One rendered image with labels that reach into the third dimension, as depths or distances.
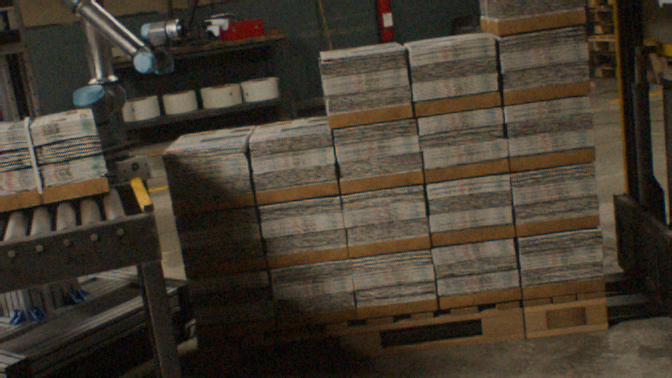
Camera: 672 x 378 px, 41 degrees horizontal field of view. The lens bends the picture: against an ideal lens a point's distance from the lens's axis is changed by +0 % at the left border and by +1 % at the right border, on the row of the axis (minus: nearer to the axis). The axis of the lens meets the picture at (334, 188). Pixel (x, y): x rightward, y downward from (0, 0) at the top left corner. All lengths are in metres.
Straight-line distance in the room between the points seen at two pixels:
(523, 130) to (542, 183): 0.20
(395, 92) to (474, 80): 0.26
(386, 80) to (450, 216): 0.52
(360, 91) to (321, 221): 0.47
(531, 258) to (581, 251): 0.17
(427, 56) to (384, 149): 0.34
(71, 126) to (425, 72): 1.15
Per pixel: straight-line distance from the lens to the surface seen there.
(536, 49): 3.04
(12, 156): 2.67
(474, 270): 3.15
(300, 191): 3.05
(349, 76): 2.99
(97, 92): 3.50
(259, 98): 9.17
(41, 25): 9.59
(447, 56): 3.00
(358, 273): 3.13
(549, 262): 3.20
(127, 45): 3.41
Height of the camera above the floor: 1.30
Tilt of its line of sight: 13 degrees down
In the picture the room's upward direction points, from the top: 8 degrees counter-clockwise
